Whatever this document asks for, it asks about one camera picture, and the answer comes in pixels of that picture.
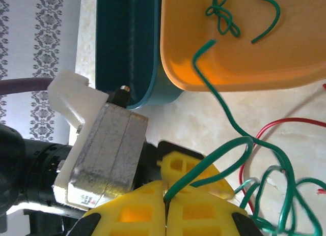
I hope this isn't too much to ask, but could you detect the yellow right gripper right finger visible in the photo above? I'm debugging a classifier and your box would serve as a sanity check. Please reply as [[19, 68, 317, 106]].
[[166, 192, 263, 236]]

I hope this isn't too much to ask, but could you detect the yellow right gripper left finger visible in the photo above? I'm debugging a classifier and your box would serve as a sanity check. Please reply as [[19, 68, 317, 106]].
[[68, 180, 167, 236]]

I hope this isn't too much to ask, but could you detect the red cable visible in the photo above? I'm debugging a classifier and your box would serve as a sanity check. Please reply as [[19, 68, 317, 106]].
[[238, 117, 326, 218]]

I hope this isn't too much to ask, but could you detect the knotted green cable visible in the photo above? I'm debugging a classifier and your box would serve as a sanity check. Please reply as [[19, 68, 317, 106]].
[[205, 0, 241, 39]]

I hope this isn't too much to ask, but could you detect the orange plastic bin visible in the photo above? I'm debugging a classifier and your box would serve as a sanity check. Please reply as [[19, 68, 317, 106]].
[[159, 0, 326, 93]]

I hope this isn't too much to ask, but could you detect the dark teal plastic bin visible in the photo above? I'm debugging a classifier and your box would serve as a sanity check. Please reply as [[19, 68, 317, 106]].
[[96, 0, 184, 110]]

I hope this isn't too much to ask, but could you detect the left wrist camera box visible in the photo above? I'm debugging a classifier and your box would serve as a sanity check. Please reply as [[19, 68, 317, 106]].
[[47, 69, 150, 212]]

